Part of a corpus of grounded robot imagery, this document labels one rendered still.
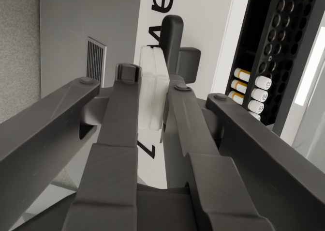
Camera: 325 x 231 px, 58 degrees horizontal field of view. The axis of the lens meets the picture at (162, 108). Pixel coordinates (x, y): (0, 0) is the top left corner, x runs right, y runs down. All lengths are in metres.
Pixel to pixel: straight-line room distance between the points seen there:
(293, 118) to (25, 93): 0.99
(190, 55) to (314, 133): 0.17
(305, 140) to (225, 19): 0.18
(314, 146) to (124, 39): 0.39
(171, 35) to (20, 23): 0.94
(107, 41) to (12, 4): 0.52
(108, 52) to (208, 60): 0.43
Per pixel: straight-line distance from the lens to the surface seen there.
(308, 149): 0.35
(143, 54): 0.18
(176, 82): 0.17
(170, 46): 0.21
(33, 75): 1.17
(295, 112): 0.35
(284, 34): 0.34
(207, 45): 0.23
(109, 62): 0.64
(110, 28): 0.63
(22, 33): 1.12
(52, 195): 1.43
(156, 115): 0.15
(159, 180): 0.31
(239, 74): 0.34
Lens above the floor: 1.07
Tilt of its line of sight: 43 degrees down
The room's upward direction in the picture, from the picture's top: 123 degrees clockwise
